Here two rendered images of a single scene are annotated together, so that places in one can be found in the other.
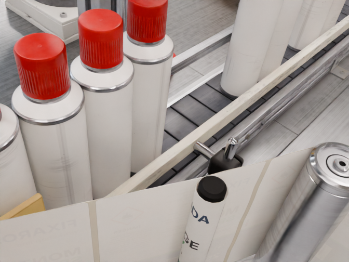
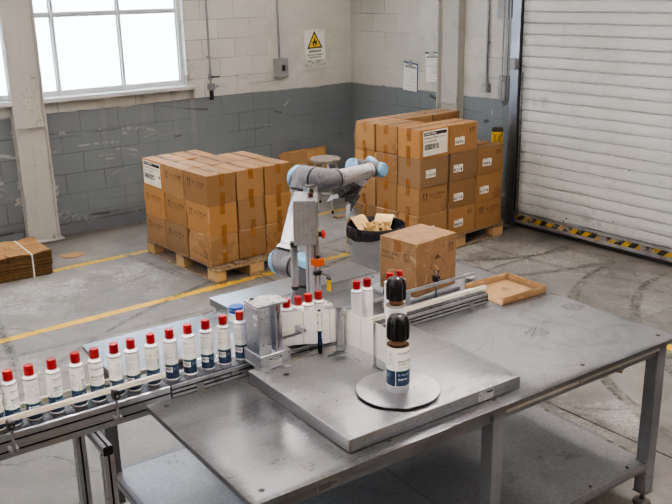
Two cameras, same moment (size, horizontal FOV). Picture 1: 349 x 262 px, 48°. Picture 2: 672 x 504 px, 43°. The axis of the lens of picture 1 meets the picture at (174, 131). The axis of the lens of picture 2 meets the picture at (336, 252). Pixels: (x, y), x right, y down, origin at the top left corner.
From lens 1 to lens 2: 3.24 m
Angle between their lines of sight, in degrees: 32
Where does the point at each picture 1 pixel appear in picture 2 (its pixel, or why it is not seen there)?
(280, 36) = (366, 306)
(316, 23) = not seen: hidden behind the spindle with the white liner
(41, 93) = (297, 303)
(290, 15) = (367, 299)
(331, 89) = not seen: hidden behind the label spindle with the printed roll
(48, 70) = (298, 299)
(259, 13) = (354, 298)
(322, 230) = (339, 321)
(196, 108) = not seen: hidden behind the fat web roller
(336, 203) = (338, 314)
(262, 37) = (357, 305)
